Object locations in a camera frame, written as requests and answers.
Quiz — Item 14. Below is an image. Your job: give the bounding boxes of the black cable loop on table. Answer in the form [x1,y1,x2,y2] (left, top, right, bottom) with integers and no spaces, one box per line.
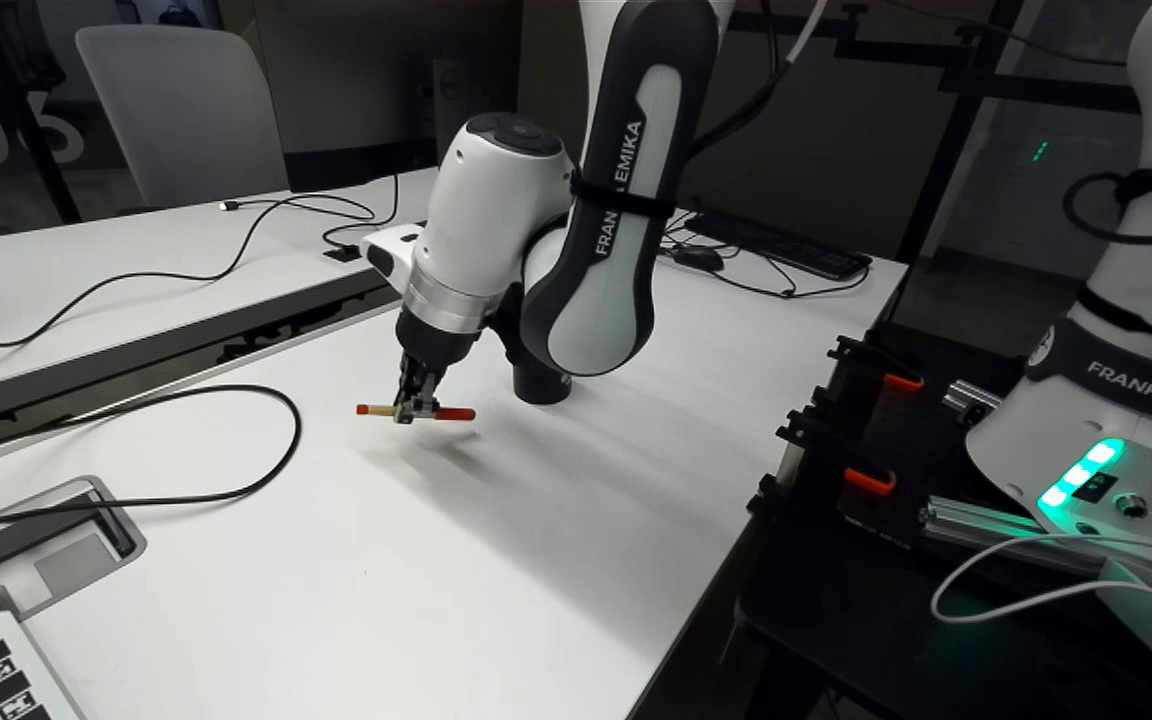
[0,379,309,536]

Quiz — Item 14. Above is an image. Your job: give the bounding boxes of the black mug cup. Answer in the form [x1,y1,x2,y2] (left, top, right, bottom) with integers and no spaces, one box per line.
[507,348,574,408]

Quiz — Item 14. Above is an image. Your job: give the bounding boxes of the white cable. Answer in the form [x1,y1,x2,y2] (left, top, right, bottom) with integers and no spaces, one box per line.
[928,533,1152,633]

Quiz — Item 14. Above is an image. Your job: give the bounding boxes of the grey office chair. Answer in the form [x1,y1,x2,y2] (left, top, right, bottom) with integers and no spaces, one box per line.
[70,21,294,213]

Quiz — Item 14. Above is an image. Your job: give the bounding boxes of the thin black desk cable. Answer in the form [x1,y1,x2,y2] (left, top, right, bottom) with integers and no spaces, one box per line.
[0,193,399,352]

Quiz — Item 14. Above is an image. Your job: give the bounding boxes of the table cable outlet box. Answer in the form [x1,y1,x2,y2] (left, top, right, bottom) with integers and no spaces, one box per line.
[0,475,150,620]

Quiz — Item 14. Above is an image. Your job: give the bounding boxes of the black computer mouse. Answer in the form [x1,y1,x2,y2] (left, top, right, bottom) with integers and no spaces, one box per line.
[662,236,728,271]

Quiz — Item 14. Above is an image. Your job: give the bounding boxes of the black keyboard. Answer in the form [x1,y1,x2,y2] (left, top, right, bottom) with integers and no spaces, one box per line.
[686,204,877,285]

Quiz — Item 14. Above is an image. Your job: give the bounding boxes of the orange clamp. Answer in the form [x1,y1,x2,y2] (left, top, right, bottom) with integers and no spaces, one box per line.
[877,368,931,404]
[839,465,901,504]

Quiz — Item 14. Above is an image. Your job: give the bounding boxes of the red and tan pen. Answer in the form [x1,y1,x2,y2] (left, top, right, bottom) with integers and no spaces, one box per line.
[350,400,481,427]

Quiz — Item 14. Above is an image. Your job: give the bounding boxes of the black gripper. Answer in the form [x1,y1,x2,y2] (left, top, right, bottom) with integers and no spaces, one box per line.
[393,317,481,427]

